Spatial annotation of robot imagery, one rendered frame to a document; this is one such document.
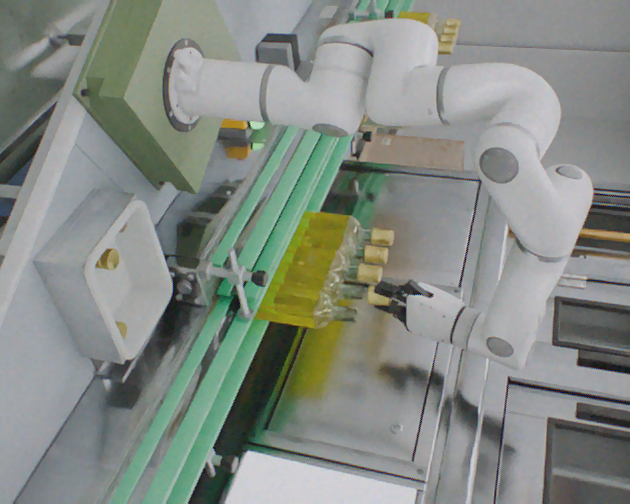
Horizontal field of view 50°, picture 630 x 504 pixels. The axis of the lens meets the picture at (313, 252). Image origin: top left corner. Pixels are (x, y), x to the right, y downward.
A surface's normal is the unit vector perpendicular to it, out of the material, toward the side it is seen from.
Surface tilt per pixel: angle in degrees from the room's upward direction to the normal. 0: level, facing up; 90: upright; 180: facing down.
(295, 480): 90
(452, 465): 90
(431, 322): 107
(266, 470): 90
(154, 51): 1
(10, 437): 0
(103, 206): 90
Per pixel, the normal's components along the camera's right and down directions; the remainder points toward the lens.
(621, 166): -0.10, -0.73
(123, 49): -0.21, -0.38
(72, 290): -0.29, 0.67
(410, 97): -0.57, 0.20
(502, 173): -0.51, 0.59
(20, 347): 0.95, 0.13
